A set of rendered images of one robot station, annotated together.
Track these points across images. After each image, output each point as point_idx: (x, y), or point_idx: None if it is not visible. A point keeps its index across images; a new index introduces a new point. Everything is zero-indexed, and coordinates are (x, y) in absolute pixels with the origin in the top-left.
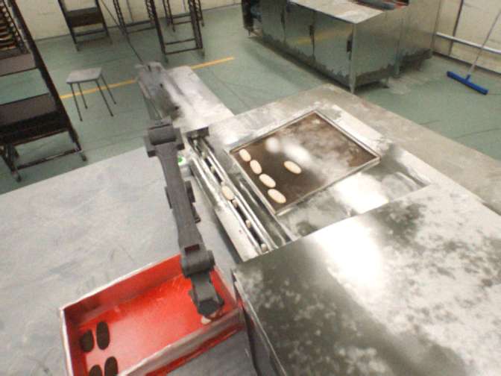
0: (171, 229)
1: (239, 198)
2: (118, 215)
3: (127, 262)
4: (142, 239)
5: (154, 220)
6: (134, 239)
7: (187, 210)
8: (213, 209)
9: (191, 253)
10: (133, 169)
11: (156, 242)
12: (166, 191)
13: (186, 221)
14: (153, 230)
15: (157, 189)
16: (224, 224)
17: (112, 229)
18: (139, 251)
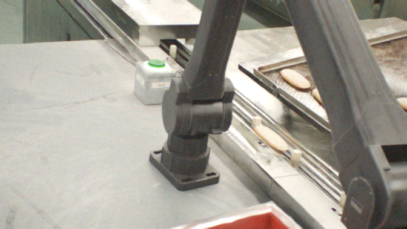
0: (154, 188)
1: (303, 150)
2: (14, 143)
3: None
4: (84, 196)
5: (108, 165)
6: (65, 195)
7: (370, 58)
8: (250, 160)
9: (398, 165)
10: (38, 72)
11: (122, 207)
12: (180, 86)
13: (373, 82)
14: (109, 183)
15: (103, 112)
16: (289, 190)
17: (4, 168)
18: (83, 220)
